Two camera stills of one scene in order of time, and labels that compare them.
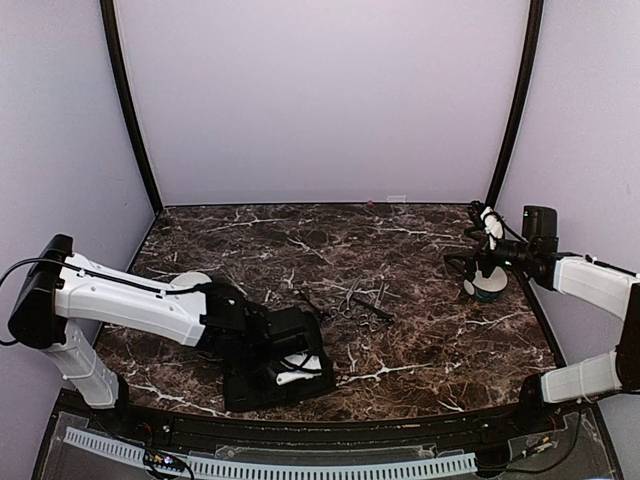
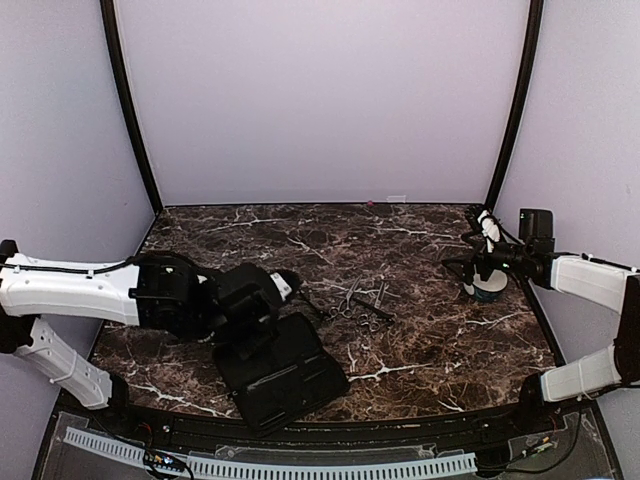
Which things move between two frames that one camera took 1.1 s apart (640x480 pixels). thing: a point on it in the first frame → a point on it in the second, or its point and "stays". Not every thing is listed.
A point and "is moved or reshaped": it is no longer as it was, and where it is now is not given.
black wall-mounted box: x=539 y=228 stays
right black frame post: x=530 y=78 stays
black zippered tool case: x=290 y=363 is moved or reshaped
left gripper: x=256 y=400 → x=249 y=350
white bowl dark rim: x=490 y=288 stays
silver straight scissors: x=344 y=305 stays
